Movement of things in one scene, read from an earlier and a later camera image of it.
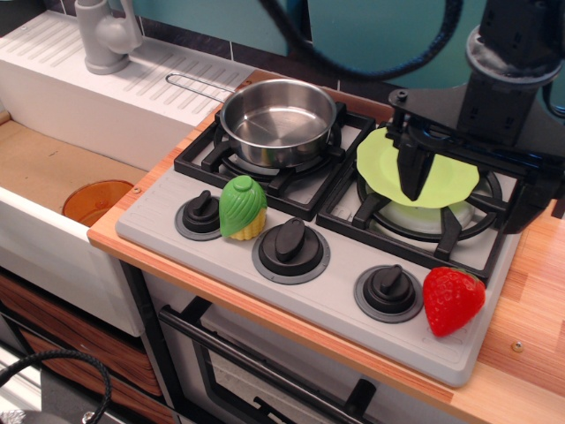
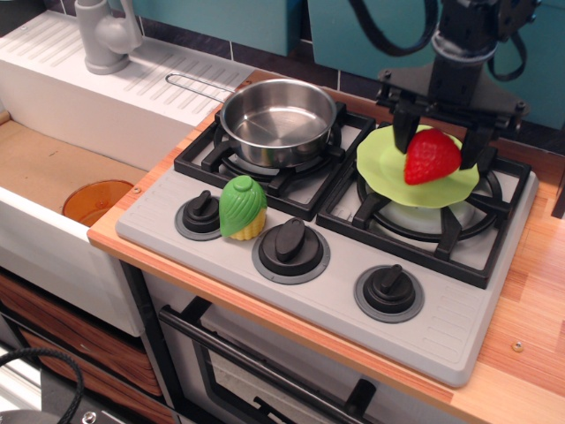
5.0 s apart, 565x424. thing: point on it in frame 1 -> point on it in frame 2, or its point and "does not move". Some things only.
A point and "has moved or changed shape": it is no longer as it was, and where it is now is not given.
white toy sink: [73, 141] does not move
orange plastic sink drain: [88, 200] does not move
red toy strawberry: [452, 298] has moved or changed shape
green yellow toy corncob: [243, 208] does not move
